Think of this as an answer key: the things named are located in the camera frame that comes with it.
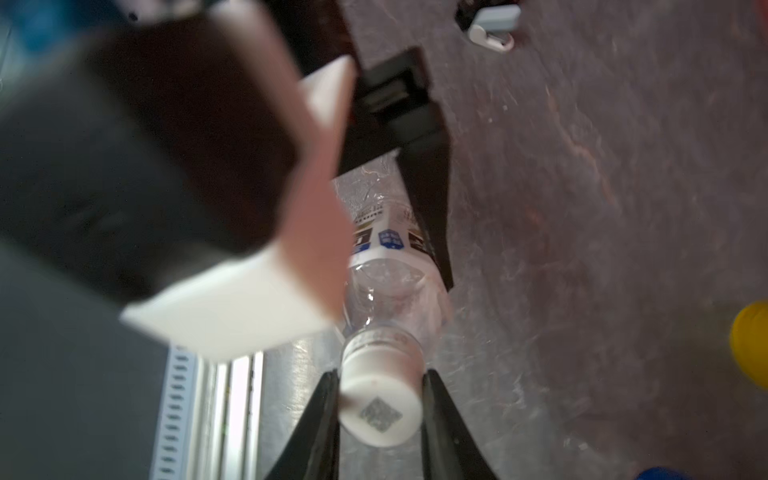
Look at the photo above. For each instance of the black stapler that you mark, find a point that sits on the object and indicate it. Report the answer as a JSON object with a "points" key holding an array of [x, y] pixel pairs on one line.
{"points": [[465, 13]]}

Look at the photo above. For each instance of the small white bottle cap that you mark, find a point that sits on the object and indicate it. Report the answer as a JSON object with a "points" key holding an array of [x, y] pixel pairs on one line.
{"points": [[380, 386]]}

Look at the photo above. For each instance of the aluminium mounting rail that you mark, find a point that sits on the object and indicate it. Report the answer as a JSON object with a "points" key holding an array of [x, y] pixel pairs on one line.
{"points": [[225, 420]]}

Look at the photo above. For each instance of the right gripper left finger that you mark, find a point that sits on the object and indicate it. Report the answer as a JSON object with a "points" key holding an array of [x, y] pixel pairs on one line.
{"points": [[312, 451]]}

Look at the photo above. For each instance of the perforated cable tray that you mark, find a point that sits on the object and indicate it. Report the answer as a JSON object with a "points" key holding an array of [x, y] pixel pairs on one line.
{"points": [[171, 446]]}

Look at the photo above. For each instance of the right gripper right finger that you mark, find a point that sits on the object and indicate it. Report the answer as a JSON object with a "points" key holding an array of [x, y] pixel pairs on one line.
{"points": [[448, 449]]}

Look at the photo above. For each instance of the small clear bottle white label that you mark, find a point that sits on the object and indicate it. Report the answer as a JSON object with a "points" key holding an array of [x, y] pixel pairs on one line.
{"points": [[393, 279]]}

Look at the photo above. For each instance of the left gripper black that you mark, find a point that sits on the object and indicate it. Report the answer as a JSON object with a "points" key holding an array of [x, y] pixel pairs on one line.
{"points": [[391, 109]]}

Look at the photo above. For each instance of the clear bottle blue label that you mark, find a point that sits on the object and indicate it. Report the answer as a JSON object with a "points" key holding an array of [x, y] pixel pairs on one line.
{"points": [[661, 473]]}

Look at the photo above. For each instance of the yellow pencil cup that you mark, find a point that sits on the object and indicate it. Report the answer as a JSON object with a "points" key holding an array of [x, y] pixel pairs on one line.
{"points": [[748, 342]]}

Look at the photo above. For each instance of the grey small stapler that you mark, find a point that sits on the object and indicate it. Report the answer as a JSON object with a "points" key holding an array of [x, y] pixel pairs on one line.
{"points": [[492, 27]]}

